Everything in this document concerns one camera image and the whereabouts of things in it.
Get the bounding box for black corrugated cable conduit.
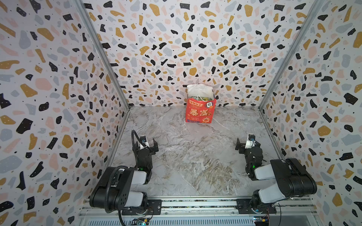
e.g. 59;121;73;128
130;129;146;150

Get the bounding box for left circuit board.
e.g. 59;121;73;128
130;218;150;226

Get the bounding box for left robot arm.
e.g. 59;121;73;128
89;136;158;215

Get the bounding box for right circuit board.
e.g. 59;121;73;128
253;216;270;226

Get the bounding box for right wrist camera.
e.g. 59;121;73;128
245;134;255;149

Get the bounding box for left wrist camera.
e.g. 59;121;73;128
140;136;150;149

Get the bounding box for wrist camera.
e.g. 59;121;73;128
245;134;255;149
140;136;150;149

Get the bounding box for circuit board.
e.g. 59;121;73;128
253;216;270;226
130;218;150;226

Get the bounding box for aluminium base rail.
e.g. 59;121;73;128
78;196;323;226

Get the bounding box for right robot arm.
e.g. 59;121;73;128
235;134;317;214

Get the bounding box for red paper bag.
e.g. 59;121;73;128
185;84;216;124

